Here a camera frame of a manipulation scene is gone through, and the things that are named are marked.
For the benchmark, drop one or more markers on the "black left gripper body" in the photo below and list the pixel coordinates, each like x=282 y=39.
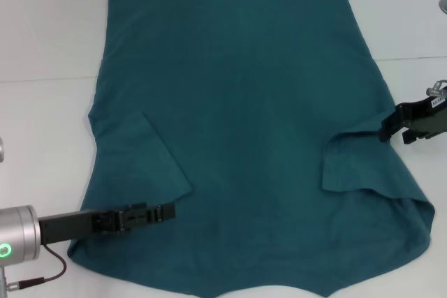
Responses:
x=77 y=224

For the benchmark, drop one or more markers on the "blue-green shirt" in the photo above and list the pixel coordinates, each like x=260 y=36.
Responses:
x=244 y=102

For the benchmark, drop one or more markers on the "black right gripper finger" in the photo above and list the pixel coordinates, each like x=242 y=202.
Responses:
x=393 y=126
x=411 y=136

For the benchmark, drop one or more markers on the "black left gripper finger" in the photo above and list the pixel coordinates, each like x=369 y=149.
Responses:
x=166 y=212

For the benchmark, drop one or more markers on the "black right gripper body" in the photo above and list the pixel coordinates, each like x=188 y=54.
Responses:
x=427 y=118

